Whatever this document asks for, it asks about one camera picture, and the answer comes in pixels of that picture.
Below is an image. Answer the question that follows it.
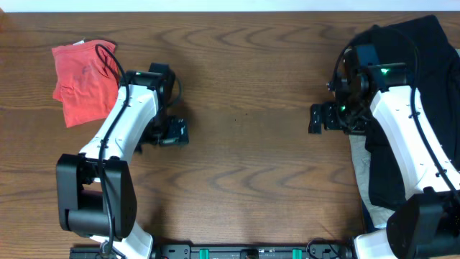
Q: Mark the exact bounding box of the black garment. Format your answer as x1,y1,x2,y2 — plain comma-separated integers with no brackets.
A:
350,15,459,210

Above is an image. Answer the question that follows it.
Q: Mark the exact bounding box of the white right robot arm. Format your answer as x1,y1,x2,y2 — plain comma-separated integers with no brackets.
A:
308,45,459,258

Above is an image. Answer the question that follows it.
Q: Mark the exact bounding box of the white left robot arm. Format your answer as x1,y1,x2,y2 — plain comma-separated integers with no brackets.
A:
56,63,189,258

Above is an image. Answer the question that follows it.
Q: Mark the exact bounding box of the red printed t-shirt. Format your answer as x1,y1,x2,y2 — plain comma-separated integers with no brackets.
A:
52,40,119,127

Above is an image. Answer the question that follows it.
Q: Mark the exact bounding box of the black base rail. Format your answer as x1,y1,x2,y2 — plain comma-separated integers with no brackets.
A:
70,241,355,259

